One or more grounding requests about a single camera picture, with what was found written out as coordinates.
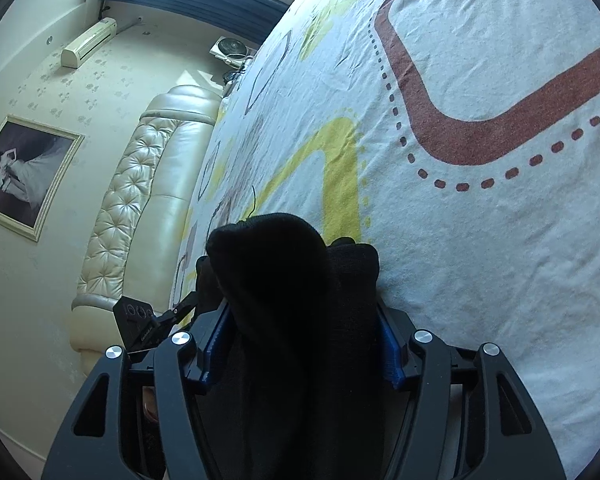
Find white electric fan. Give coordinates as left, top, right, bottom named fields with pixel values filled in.
left=209, top=35, right=256, bottom=69

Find framed wall picture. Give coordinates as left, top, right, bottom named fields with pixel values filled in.
left=0, top=114, right=86, bottom=242

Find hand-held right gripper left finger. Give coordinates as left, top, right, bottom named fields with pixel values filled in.
left=41, top=302, right=232, bottom=480

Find black pants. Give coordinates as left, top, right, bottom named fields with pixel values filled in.
left=195, top=212, right=417, bottom=480

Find white printed bedsheet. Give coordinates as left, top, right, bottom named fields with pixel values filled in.
left=167, top=0, right=600, bottom=480

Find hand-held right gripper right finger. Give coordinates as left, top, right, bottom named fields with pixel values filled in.
left=376, top=300, right=567, bottom=480

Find cream tufted leather headboard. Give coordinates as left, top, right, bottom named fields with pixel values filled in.
left=70, top=84, right=224, bottom=377

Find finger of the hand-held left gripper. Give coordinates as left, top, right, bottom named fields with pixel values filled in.
left=169, top=290, right=201, bottom=329

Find dark blue curtain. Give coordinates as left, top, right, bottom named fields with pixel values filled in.
left=99, top=0, right=292, bottom=44

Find cream wall air conditioner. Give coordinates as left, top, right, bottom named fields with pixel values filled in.
left=61, top=17, right=118, bottom=69

